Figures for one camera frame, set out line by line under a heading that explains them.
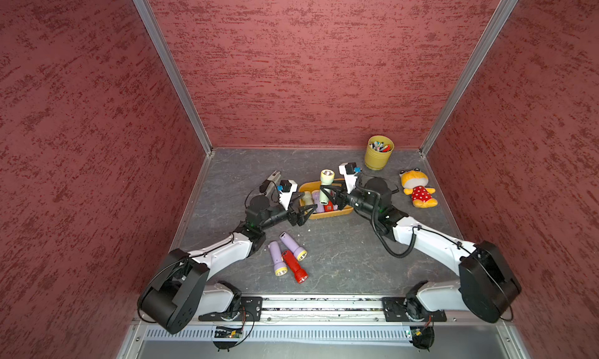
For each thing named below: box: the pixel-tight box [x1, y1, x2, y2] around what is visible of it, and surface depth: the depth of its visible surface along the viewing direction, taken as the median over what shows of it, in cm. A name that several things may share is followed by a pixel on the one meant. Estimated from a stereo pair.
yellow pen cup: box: [365, 135, 395, 171], surface depth 109 cm
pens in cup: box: [368, 140, 392, 153], surface depth 109 cm
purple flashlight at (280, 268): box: [268, 240, 289, 277], surface depth 83 cm
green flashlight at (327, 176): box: [318, 168, 336, 206], surface depth 76 cm
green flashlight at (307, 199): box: [302, 190, 314, 207], surface depth 99 cm
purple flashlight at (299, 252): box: [279, 231, 309, 262], surface depth 87 cm
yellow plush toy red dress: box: [399, 167, 439, 209], surface depth 102 cm
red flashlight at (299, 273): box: [281, 249, 309, 284], surface depth 82 cm
